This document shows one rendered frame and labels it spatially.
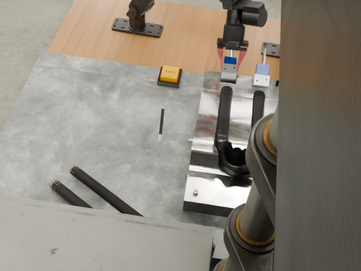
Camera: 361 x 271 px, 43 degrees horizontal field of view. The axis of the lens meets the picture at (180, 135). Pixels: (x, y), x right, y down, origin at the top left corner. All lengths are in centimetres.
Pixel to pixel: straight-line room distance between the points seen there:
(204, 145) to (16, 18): 224
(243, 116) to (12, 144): 74
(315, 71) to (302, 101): 2
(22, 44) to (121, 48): 140
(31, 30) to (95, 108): 168
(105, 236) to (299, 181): 43
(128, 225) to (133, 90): 108
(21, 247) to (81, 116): 102
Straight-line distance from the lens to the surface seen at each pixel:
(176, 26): 190
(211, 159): 134
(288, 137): 22
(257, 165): 58
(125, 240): 59
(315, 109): 17
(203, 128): 138
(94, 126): 155
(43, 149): 152
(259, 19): 145
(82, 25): 192
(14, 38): 318
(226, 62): 157
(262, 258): 79
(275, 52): 183
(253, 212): 72
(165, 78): 163
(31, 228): 61
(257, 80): 154
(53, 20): 327
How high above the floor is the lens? 200
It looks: 53 degrees down
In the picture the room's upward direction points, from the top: 4 degrees clockwise
